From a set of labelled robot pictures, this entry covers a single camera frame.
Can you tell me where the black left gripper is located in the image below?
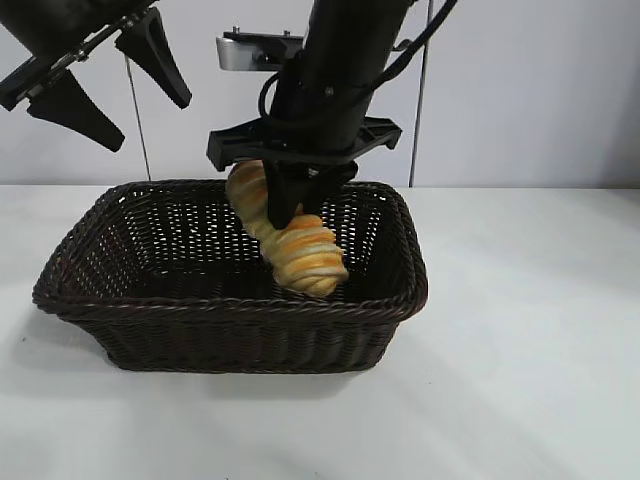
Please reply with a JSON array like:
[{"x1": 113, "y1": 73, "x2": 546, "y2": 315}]
[{"x1": 0, "y1": 0, "x2": 194, "y2": 153}]

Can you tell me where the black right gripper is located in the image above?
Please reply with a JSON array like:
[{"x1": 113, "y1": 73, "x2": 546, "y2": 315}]
[{"x1": 207, "y1": 57, "x2": 404, "y2": 230}]

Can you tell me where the long twisted striped bread loaf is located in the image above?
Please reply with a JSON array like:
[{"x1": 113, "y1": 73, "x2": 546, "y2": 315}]
[{"x1": 224, "y1": 159, "x2": 350, "y2": 300}]

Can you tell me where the dark brown woven wicker basket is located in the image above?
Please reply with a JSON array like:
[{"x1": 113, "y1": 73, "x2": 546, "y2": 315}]
[{"x1": 32, "y1": 179, "x2": 430, "y2": 375}]

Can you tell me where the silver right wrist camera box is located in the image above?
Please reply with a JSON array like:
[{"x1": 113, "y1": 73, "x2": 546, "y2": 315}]
[{"x1": 215, "y1": 30, "x2": 305, "y2": 71}]

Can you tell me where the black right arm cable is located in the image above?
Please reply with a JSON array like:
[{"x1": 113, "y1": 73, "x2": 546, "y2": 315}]
[{"x1": 257, "y1": 0, "x2": 459, "y2": 119}]

